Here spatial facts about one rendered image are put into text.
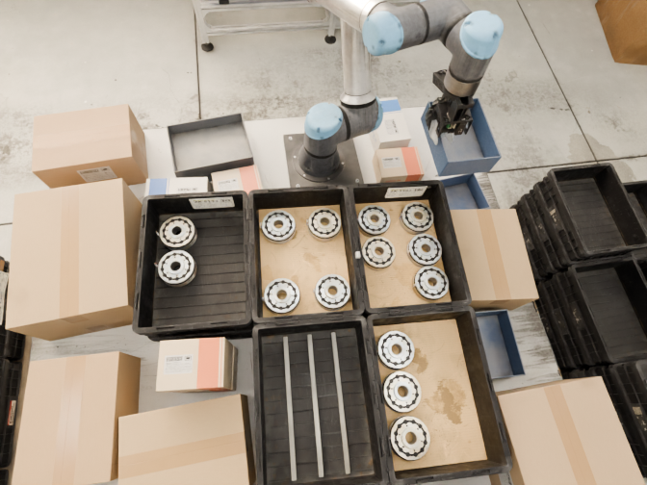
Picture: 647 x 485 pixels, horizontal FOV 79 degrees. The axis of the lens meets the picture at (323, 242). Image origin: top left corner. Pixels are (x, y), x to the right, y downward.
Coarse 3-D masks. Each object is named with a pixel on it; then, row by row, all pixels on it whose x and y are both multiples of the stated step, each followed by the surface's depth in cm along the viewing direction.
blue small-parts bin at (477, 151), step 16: (480, 112) 109; (480, 128) 110; (432, 144) 108; (448, 144) 111; (464, 144) 111; (480, 144) 111; (496, 144) 104; (448, 160) 101; (464, 160) 101; (480, 160) 102; (496, 160) 104
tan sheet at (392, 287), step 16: (384, 208) 129; (400, 208) 129; (400, 224) 127; (432, 224) 128; (400, 240) 125; (400, 256) 123; (368, 272) 120; (384, 272) 120; (400, 272) 121; (368, 288) 118; (384, 288) 118; (400, 288) 119; (384, 304) 116; (400, 304) 117
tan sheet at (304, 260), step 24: (264, 216) 125; (264, 240) 122; (312, 240) 123; (336, 240) 123; (264, 264) 119; (288, 264) 119; (312, 264) 120; (336, 264) 120; (264, 288) 116; (312, 288) 117; (264, 312) 113; (312, 312) 114
